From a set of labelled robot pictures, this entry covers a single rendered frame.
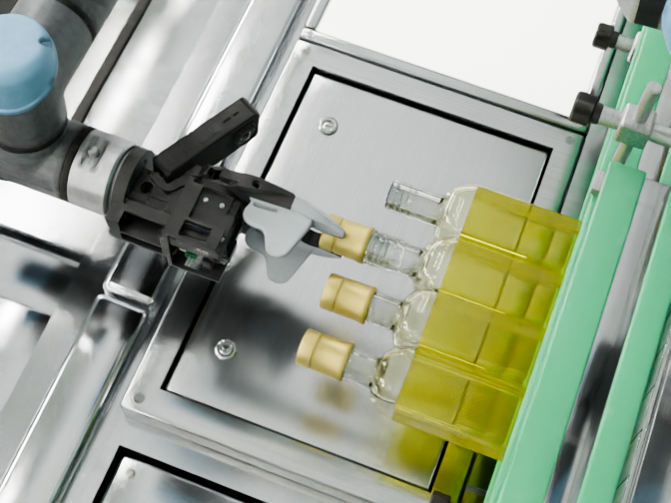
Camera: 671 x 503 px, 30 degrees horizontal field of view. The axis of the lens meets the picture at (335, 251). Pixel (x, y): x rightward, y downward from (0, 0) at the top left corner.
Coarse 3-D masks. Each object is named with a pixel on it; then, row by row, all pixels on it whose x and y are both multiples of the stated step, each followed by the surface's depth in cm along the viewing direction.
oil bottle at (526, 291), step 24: (456, 240) 113; (432, 264) 112; (456, 264) 112; (480, 264) 112; (504, 264) 112; (528, 264) 113; (432, 288) 112; (456, 288) 111; (480, 288) 111; (504, 288) 111; (528, 288) 112; (552, 288) 112; (504, 312) 111; (528, 312) 111
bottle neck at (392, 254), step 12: (372, 240) 114; (384, 240) 114; (396, 240) 115; (372, 252) 114; (384, 252) 114; (396, 252) 114; (408, 252) 114; (372, 264) 115; (384, 264) 115; (396, 264) 114; (408, 264) 114; (408, 276) 115
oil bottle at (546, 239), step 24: (456, 192) 116; (480, 192) 115; (456, 216) 114; (480, 216) 114; (504, 216) 114; (528, 216) 114; (552, 216) 115; (480, 240) 114; (504, 240) 113; (528, 240) 113; (552, 240) 114; (552, 264) 113
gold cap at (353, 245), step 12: (336, 216) 116; (348, 228) 115; (360, 228) 115; (372, 228) 115; (324, 240) 115; (336, 240) 115; (348, 240) 114; (360, 240) 114; (336, 252) 116; (348, 252) 115; (360, 252) 114
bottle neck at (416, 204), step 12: (396, 192) 117; (408, 192) 117; (420, 192) 117; (384, 204) 117; (396, 204) 117; (408, 204) 117; (420, 204) 116; (432, 204) 116; (408, 216) 117; (420, 216) 117; (432, 216) 116
